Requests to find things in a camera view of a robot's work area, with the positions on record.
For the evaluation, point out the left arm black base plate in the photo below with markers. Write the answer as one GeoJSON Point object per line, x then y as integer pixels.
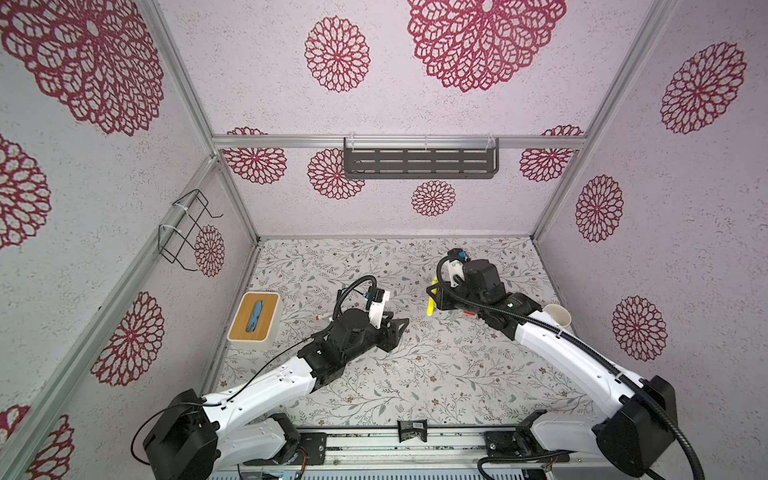
{"type": "Point", "coordinates": [309, 450]}

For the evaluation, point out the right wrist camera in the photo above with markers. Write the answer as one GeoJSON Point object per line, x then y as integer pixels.
{"type": "Point", "coordinates": [458, 258]}

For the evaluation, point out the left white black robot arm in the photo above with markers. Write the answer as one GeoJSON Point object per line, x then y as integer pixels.
{"type": "Point", "coordinates": [196, 435]}

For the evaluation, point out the dark grey wall shelf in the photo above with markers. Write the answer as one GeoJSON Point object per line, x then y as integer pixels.
{"type": "Point", "coordinates": [425, 163]}

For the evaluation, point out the wooden lid tissue box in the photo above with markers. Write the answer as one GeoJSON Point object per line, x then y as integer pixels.
{"type": "Point", "coordinates": [256, 321]}

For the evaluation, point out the white ceramic mug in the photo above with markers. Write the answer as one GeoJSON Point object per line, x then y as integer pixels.
{"type": "Point", "coordinates": [559, 314]}

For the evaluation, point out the small black clip bracket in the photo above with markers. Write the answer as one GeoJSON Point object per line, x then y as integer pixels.
{"type": "Point", "coordinates": [412, 429]}

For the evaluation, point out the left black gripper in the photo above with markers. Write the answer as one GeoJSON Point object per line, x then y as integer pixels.
{"type": "Point", "coordinates": [389, 333]}

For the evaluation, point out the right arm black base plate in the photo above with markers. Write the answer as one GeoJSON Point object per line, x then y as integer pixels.
{"type": "Point", "coordinates": [518, 446]}

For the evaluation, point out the yellow highlighter pen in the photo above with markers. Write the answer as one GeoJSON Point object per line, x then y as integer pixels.
{"type": "Point", "coordinates": [431, 302]}

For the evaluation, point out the black wire wall rack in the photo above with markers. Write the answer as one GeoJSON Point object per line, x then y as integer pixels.
{"type": "Point", "coordinates": [193, 242]}

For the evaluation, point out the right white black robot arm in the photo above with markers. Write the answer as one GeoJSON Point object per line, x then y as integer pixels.
{"type": "Point", "coordinates": [634, 418]}

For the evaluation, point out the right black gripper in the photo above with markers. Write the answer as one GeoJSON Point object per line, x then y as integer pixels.
{"type": "Point", "coordinates": [441, 299]}

